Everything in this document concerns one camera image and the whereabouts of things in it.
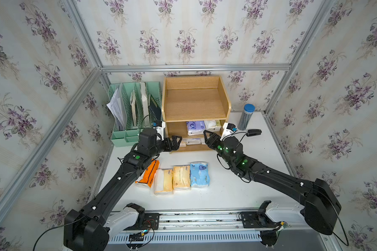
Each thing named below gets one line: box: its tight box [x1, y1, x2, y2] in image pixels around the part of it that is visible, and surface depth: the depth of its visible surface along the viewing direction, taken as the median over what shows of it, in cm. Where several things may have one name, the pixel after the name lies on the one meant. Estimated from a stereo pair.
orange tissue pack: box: [135, 158, 160, 188], surface depth 84 cm
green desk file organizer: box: [106, 81, 163, 147], surface depth 100 cm
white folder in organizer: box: [140, 82, 151, 128], surface depth 98 cm
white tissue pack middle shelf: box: [204, 119, 222, 133], surface depth 85 cm
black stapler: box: [246, 129, 262, 137], surface depth 109 cm
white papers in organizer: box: [106, 83, 128, 131], surface depth 92 cm
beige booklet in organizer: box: [129, 89, 137, 127], surface depth 102 cm
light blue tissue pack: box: [189, 161, 210, 188], surface depth 86 cm
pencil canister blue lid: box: [237, 103, 257, 131], surface depth 100 cm
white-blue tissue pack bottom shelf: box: [186, 138, 203, 146], surface depth 97 cm
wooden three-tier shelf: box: [161, 75, 232, 153], surface depth 86 cm
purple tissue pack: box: [186, 120, 206, 136], surface depth 86 cm
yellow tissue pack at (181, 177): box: [172, 164, 191, 191], surface depth 84 cm
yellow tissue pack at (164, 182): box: [154, 168, 174, 195], surface depth 83 cm
